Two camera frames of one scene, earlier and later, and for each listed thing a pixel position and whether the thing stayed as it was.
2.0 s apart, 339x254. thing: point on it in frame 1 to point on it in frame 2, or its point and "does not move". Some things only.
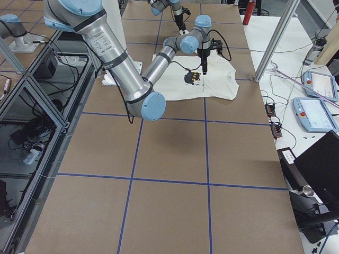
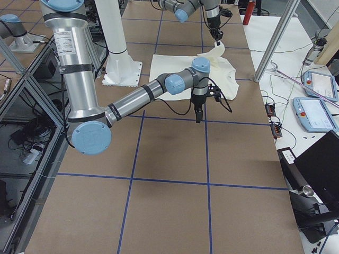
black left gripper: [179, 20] to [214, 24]
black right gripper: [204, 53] to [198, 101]
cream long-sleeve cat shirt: [184, 79] does not move
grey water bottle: [315, 52] does not move
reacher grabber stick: [314, 91] does not move
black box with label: [293, 175] does not move
